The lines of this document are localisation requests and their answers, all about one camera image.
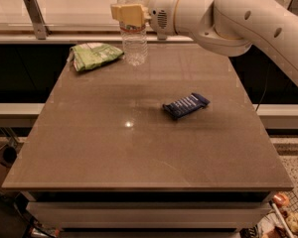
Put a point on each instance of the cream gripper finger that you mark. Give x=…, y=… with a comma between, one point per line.
x=130, y=14

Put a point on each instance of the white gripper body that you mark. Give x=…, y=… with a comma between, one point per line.
x=160, y=14

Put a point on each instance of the clear plastic water bottle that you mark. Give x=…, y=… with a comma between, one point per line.
x=134, y=39

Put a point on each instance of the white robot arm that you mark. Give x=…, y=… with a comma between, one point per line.
x=225, y=27

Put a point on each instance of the green jalapeno chip bag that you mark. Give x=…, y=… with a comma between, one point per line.
x=90, y=56

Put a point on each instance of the blue snack bar wrapper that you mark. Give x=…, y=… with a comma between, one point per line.
x=186, y=105

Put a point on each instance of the middle metal railing bracket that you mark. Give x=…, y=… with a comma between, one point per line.
x=162, y=37

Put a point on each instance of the metal railing bracket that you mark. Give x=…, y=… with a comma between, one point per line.
x=293, y=7
x=41, y=31
x=162, y=37

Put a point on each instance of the left metal railing bracket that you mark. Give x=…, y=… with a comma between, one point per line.
x=41, y=31

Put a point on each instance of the right metal railing bracket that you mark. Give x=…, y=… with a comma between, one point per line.
x=293, y=7

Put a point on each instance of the wire basket with items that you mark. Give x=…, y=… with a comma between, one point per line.
x=282, y=220

